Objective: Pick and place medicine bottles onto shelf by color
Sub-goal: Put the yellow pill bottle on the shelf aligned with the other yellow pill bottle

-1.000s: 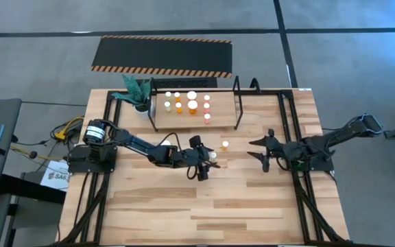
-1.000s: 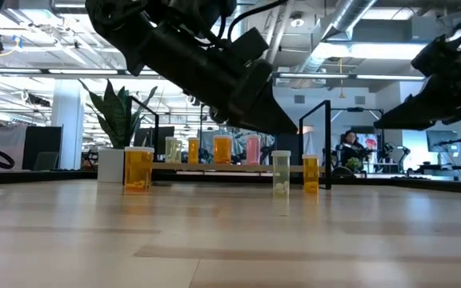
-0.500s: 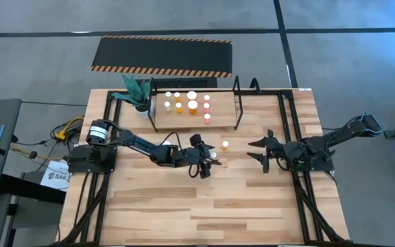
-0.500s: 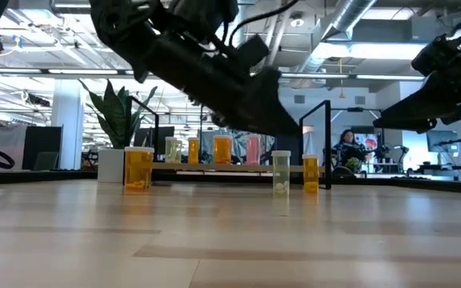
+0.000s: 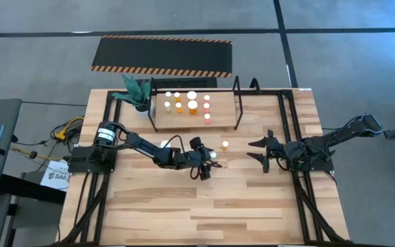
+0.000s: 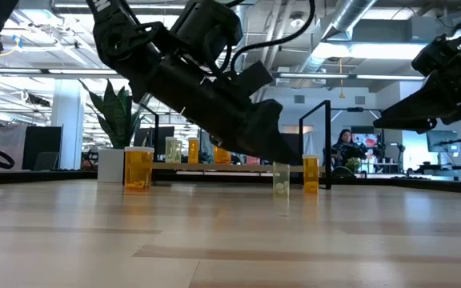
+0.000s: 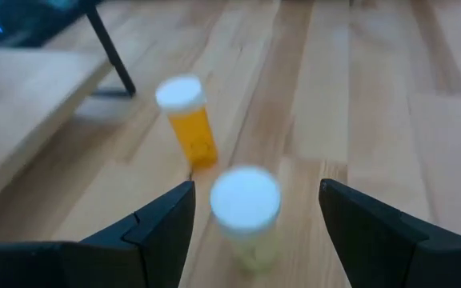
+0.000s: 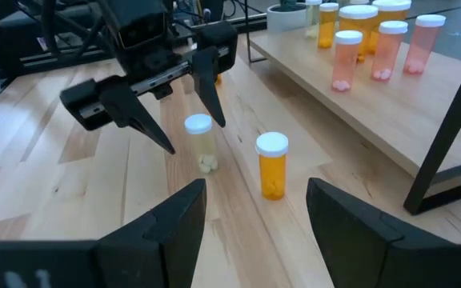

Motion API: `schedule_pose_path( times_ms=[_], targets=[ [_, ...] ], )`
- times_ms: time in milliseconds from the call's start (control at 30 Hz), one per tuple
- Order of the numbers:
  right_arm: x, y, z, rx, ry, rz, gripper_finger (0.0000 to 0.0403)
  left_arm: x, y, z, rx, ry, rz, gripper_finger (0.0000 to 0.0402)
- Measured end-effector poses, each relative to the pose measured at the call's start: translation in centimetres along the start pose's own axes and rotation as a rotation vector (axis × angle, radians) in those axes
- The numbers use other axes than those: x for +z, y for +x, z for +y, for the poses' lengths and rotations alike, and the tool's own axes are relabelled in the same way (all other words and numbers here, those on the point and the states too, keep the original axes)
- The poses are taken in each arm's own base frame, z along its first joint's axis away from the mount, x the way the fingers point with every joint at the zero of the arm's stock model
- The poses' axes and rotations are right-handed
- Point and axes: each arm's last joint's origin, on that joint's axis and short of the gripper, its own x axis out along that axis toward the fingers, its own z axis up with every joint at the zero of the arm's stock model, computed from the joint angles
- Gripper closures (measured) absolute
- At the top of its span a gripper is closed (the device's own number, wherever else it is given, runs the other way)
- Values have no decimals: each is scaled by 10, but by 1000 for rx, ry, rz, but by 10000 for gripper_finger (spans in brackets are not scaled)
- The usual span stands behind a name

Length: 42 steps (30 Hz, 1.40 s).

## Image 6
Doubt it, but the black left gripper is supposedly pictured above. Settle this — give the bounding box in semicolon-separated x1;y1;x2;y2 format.
134;59;302;165

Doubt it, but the computer monitor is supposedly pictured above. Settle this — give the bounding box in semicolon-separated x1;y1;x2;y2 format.
426;130;459;153

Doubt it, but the long ceiling light strip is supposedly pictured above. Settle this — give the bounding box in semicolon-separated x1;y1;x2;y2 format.
276;73;350;79
356;74;426;81
48;69;119;76

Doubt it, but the colourful display screen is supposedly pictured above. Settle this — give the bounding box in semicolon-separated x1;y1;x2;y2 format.
352;133;379;150

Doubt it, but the person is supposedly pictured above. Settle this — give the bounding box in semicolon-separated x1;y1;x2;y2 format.
331;128;370;169

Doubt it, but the small green plant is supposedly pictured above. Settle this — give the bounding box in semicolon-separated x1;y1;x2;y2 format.
345;157;363;172

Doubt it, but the black monitor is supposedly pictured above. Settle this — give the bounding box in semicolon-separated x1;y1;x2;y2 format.
134;126;175;158

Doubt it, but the potted snake plant white pot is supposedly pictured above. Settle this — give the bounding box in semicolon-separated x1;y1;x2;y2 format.
78;78;151;184

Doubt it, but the black partition panel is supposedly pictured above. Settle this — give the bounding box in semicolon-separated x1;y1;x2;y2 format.
22;126;62;171

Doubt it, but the white pink banner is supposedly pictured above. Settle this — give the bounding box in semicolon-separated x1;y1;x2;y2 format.
0;122;27;171

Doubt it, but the wooden shelf black wire frame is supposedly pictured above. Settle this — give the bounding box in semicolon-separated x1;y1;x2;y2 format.
124;95;332;190

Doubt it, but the silver ventilation duct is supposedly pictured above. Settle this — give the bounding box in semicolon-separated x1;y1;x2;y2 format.
294;0;378;77

